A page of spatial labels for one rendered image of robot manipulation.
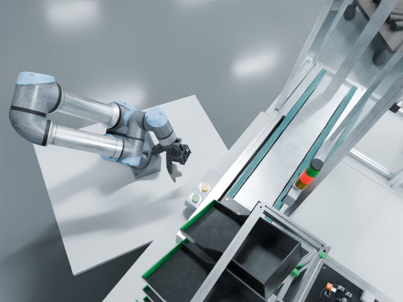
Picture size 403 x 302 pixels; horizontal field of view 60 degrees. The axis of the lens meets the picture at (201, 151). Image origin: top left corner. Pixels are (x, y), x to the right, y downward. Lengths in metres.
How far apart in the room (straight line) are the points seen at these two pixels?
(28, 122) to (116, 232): 0.63
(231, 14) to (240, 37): 0.37
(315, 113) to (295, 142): 0.26
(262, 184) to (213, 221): 0.83
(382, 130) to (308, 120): 0.49
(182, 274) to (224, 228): 0.16
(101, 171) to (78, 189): 0.14
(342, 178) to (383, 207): 0.24
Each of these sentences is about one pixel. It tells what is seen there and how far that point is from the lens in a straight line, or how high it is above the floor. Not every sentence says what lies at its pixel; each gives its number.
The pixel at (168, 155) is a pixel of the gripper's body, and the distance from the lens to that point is 1.46.
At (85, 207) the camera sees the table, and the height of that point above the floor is 0.86.
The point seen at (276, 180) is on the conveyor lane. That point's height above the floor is 0.92.
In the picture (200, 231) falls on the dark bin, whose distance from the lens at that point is 0.94.
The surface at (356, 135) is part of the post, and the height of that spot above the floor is 1.64.
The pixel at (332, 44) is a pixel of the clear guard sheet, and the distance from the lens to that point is 2.38.
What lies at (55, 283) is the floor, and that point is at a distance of 2.53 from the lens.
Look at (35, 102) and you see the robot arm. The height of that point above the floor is 1.43.
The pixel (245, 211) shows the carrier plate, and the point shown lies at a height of 0.97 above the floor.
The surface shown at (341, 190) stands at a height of 0.86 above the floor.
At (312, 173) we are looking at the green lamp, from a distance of 1.29.
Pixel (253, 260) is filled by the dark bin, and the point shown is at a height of 1.59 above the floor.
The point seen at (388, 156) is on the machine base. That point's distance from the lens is 2.25.
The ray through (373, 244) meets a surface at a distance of 1.94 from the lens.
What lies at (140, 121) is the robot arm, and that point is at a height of 1.30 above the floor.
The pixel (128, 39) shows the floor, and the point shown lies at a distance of 3.68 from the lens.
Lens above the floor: 2.41
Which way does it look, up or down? 57 degrees down
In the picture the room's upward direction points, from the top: 14 degrees clockwise
